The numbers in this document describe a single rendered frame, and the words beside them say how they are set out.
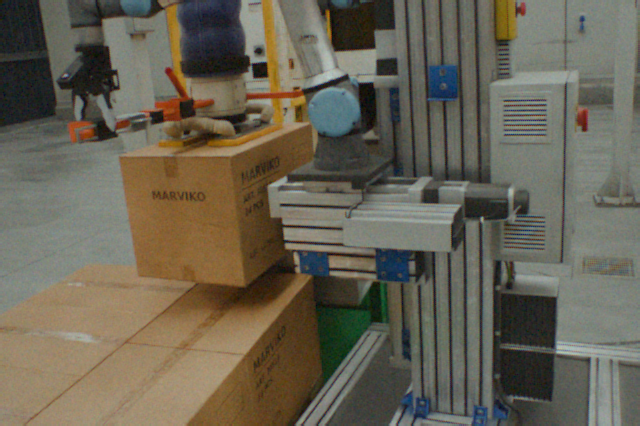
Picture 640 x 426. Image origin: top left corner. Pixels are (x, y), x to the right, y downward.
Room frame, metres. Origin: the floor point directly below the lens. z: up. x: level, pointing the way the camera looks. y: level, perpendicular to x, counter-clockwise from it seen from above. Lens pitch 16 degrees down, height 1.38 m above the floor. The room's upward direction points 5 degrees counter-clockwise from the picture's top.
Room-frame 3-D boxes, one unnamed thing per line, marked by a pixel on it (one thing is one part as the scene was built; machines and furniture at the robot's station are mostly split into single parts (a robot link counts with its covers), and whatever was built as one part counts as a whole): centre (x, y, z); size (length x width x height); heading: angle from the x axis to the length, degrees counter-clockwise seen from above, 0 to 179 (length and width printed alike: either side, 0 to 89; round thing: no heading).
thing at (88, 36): (1.54, 0.55, 1.43); 0.08 x 0.08 x 0.05
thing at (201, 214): (2.07, 0.33, 0.87); 0.60 x 0.40 x 0.40; 157
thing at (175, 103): (1.85, 0.42, 1.20); 0.10 x 0.08 x 0.06; 67
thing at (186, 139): (2.11, 0.41, 1.10); 0.34 x 0.10 x 0.05; 157
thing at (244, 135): (2.04, 0.24, 1.10); 0.34 x 0.10 x 0.05; 157
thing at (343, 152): (1.63, -0.05, 1.09); 0.15 x 0.15 x 0.10
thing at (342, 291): (2.24, 0.24, 0.48); 0.70 x 0.03 x 0.15; 71
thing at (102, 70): (1.55, 0.54, 1.34); 0.09 x 0.08 x 0.12; 158
